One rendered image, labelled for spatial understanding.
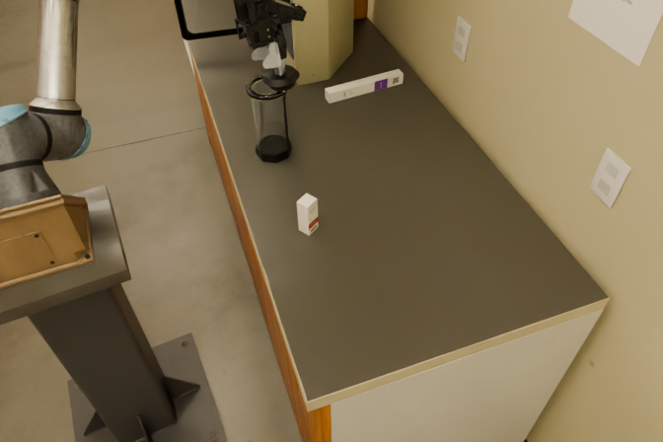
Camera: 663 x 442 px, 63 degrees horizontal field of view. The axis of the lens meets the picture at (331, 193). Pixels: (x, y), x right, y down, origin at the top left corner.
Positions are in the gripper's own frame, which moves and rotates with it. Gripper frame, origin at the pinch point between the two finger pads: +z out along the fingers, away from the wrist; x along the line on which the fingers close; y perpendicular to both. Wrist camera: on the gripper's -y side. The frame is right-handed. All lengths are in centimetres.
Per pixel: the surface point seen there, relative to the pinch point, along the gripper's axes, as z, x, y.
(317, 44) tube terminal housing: 15.9, -29.3, -29.1
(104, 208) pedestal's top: 27, -14, 50
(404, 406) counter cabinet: 53, 64, 16
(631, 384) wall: 57, 90, -29
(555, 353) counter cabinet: 57, 75, -22
